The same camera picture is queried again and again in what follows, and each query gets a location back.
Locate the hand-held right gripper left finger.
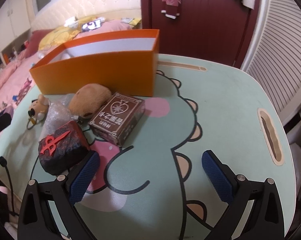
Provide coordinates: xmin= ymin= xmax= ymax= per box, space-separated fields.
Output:
xmin=17 ymin=150 xmax=101 ymax=240

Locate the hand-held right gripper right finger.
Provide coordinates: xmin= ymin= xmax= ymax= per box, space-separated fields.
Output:
xmin=202 ymin=150 xmax=283 ymax=240

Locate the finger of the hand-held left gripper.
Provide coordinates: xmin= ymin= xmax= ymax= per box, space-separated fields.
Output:
xmin=0 ymin=112 xmax=12 ymax=140

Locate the black stone box red symbol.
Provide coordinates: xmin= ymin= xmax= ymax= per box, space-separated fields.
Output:
xmin=38 ymin=121 xmax=91 ymax=176

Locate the cartoon figure keychain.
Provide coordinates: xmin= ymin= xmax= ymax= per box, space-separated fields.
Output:
xmin=25 ymin=94 xmax=51 ymax=130

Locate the clear bubble wrap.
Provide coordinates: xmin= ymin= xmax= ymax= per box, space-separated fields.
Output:
xmin=44 ymin=94 xmax=78 ymax=134

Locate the brown card box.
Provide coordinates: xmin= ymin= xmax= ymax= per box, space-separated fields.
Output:
xmin=89 ymin=92 xmax=146 ymax=147

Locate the brown plush toy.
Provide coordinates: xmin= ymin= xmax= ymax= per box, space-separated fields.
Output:
xmin=69 ymin=84 xmax=112 ymax=119

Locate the orange cardboard box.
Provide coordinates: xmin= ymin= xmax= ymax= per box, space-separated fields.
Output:
xmin=29 ymin=29 xmax=160 ymax=97

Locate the green cartoon desktop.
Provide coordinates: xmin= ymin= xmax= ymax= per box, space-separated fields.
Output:
xmin=0 ymin=54 xmax=296 ymax=240

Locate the brown patterned card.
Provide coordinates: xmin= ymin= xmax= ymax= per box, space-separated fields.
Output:
xmin=17 ymin=86 xmax=31 ymax=101

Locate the dark red pillow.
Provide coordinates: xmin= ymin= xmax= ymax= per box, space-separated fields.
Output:
xmin=23 ymin=29 xmax=49 ymax=58

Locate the yellow pillow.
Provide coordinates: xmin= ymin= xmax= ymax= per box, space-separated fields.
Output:
xmin=38 ymin=22 xmax=81 ymax=50

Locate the smartphone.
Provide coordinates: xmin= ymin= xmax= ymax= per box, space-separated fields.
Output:
xmin=82 ymin=19 xmax=102 ymax=32

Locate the white slatted panel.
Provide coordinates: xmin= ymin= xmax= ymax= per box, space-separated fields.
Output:
xmin=240 ymin=0 xmax=301 ymax=128

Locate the dark red wooden door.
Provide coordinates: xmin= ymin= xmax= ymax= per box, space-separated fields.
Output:
xmin=140 ymin=0 xmax=262 ymax=67

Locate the cream tufted headboard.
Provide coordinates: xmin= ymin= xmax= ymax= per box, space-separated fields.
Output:
xmin=30 ymin=0 xmax=142 ymax=32

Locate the yellow white patterned cloth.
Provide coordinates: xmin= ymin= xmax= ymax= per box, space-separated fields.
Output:
xmin=121 ymin=17 xmax=141 ymax=25

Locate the black cable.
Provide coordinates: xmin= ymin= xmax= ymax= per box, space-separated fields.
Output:
xmin=0 ymin=156 xmax=17 ymax=217

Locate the white wall cabinet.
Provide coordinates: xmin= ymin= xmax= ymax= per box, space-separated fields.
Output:
xmin=0 ymin=0 xmax=32 ymax=53

